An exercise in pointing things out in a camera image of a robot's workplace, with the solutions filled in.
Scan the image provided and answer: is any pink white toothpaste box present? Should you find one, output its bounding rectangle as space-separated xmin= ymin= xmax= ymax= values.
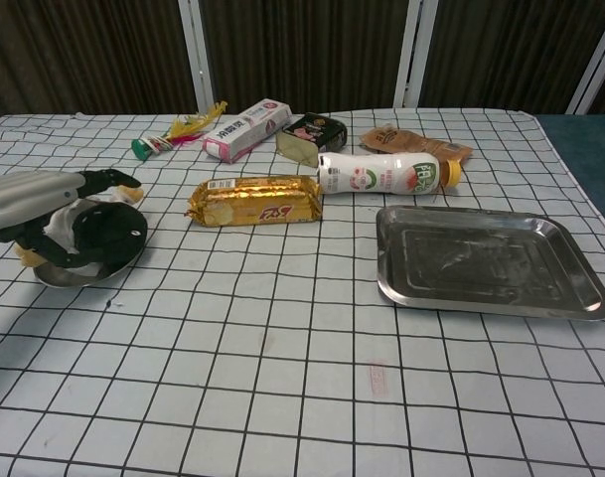
xmin=202 ymin=97 xmax=293 ymax=164

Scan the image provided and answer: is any white partition frame post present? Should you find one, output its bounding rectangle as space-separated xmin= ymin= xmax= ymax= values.
xmin=394 ymin=0 xmax=440 ymax=109
xmin=178 ymin=0 xmax=220 ymax=114
xmin=564 ymin=9 xmax=605 ymax=115

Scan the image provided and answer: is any rectangular stainless steel tray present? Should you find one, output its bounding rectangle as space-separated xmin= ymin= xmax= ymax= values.
xmin=375 ymin=204 xmax=605 ymax=323

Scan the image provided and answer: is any round stainless steel plate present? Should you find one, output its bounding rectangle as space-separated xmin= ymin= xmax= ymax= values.
xmin=32 ymin=233 xmax=147 ymax=289

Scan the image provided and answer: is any black rectangular tin box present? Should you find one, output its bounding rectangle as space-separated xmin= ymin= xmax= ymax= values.
xmin=281 ymin=112 xmax=348 ymax=153

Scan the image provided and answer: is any clear packet with dried leaf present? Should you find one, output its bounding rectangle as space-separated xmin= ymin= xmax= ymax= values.
xmin=275 ymin=130 xmax=321 ymax=168

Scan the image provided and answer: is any white black grid tablecloth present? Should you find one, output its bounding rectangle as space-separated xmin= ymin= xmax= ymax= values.
xmin=0 ymin=108 xmax=605 ymax=477

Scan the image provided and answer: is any white yogurt drink bottle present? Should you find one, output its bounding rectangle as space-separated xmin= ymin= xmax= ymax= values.
xmin=315 ymin=151 xmax=463 ymax=198

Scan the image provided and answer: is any feather shuttlecock green base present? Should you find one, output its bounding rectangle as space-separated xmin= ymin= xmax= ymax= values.
xmin=130 ymin=100 xmax=229 ymax=162

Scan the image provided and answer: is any plush doll black head white coat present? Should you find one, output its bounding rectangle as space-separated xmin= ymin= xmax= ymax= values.
xmin=16 ymin=186 xmax=150 ymax=277

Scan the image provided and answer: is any gold biscuit packet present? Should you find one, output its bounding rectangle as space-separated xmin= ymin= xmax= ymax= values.
xmin=185 ymin=174 xmax=324 ymax=229

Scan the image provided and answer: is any brown paper pouch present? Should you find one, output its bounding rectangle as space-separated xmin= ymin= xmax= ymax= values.
xmin=359 ymin=123 xmax=475 ymax=163

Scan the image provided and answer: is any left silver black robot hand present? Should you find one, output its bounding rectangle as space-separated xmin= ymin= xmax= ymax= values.
xmin=0 ymin=168 xmax=144 ymax=269

